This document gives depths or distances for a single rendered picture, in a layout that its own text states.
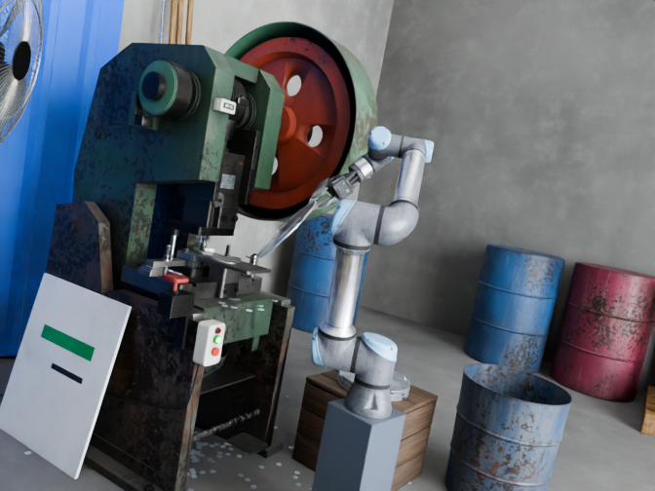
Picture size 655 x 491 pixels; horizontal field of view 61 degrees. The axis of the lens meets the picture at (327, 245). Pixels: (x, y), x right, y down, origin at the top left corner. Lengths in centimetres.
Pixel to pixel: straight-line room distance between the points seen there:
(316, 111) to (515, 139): 296
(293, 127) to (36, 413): 147
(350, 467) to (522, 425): 73
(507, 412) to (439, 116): 353
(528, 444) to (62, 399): 168
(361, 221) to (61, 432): 130
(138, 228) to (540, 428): 165
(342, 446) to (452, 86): 402
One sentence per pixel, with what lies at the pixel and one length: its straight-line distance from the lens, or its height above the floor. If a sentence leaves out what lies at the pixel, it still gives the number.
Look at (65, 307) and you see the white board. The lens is 229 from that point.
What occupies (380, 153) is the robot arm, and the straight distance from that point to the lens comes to 192.
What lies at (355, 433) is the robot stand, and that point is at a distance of 177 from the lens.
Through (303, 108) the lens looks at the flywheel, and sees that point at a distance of 238.
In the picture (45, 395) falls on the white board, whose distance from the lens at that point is 232.
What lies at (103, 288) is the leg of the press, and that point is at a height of 61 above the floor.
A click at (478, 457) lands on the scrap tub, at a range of 232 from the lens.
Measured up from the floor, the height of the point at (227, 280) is 72.
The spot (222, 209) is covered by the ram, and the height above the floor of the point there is 96.
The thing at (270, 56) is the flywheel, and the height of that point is 161.
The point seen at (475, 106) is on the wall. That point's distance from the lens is 520.
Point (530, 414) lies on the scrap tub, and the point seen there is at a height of 43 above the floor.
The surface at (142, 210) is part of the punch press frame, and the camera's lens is 217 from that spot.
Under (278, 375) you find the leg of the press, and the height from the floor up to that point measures 34.
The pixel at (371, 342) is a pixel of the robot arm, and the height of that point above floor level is 67.
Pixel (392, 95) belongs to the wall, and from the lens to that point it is 552.
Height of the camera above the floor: 113
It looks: 6 degrees down
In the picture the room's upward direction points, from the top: 10 degrees clockwise
